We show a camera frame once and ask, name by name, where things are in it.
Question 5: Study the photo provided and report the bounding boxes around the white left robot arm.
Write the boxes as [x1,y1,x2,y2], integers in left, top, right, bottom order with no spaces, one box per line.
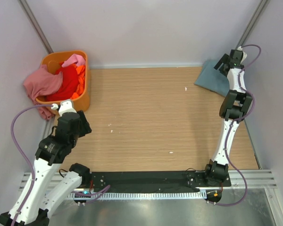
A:
[0,111,92,226]

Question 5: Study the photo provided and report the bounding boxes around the light pink t shirt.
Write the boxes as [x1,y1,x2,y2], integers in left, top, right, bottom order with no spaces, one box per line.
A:
[61,54,86,67]

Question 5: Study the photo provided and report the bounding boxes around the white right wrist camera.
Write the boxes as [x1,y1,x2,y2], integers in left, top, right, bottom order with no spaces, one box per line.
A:
[237,46,247,64]

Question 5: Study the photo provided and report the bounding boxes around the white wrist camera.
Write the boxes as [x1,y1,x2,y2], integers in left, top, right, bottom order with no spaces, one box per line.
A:
[237,46,247,64]
[51,99,77,116]

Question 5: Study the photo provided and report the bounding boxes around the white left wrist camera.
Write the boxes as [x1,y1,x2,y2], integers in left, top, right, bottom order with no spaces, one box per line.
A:
[51,99,77,116]

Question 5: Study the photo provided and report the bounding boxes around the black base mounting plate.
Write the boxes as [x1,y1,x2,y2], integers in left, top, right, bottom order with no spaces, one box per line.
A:
[86,170,231,194]

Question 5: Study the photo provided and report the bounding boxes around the orange plastic basket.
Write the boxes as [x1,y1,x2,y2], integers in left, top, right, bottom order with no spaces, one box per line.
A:
[41,50,91,111]

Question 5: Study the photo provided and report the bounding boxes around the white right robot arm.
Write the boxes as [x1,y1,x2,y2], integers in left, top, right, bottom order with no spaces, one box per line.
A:
[203,47,253,186]

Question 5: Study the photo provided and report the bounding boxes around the slotted grey cable duct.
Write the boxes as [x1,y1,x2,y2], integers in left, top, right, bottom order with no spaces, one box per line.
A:
[66,191,207,201]

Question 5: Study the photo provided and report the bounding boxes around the orange t shirt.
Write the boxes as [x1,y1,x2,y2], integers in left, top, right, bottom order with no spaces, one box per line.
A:
[70,65,85,100]

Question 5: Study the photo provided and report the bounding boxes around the red t shirt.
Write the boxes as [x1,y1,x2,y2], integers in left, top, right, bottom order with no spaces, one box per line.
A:
[46,64,79,101]

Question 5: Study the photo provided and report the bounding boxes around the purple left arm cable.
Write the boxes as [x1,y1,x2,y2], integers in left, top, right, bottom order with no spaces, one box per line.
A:
[10,104,110,226]

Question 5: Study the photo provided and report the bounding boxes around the light blue t shirt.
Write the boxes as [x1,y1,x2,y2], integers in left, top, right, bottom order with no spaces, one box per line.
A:
[194,60,229,97]

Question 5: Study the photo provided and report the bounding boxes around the aluminium frame rail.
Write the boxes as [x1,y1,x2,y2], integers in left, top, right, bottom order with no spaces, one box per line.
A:
[229,169,277,189]

